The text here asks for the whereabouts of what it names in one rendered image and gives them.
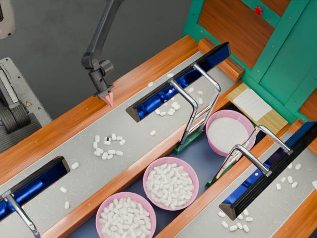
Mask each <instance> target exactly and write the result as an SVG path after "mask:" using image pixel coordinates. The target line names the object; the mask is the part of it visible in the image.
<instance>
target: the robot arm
mask: <svg viewBox="0 0 317 238"><path fill-rule="evenodd" d="M106 1H107V3H106V6H105V8H104V10H103V13H102V15H101V18H100V20H99V23H98V25H97V28H96V30H95V33H94V35H93V38H92V40H91V42H90V44H89V46H88V47H87V49H86V52H84V53H83V56H82V58H81V64H82V66H83V67H84V68H85V70H90V72H89V73H88V74H89V76H90V78H91V80H92V82H93V84H94V86H95V87H96V89H97V92H96V93H94V94H93V97H96V96H97V97H98V98H99V99H102V100H104V101H105V102H106V103H107V104H108V105H109V106H110V107H113V93H112V91H110V90H111V89H112V88H113V87H115V86H114V85H107V83H106V81H105V80H104V78H103V77H104V76H106V75H107V74H109V73H110V72H112V71H113V70H114V67H113V65H112V63H111V62H110V61H109V60H108V59H103V60H102V61H100V59H101V57H100V56H101V54H102V49H103V46H104V43H105V40H106V38H107V36H108V33H109V31H110V28H111V26H112V23H113V21H114V18H115V16H116V13H117V11H118V9H119V7H120V5H121V4H122V2H124V1H125V0H106Z"/></svg>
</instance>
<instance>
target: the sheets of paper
mask: <svg viewBox="0 0 317 238"><path fill-rule="evenodd" d="M233 102H234V103H235V104H237V105H238V106H239V107H240V108H241V109H243V110H244V111H245V112H246V113H247V114H248V115H249V116H250V117H252V118H253V119H254V120H255V121H258V120H259V119H260V118H261V117H263V116H264V115H265V114H266V113H268V112H269V111H270V110H272V108H271V107H270V106H269V105H268V104H267V103H265V102H264V101H263V100H262V99H261V98H260V97H259V96H258V95H257V94H256V93H255V92H254V91H253V90H252V89H249V88H247V89H246V90H245V91H244V92H242V93H241V94H240V95H239V96H238V97H236V98H235V99H234V100H233Z"/></svg>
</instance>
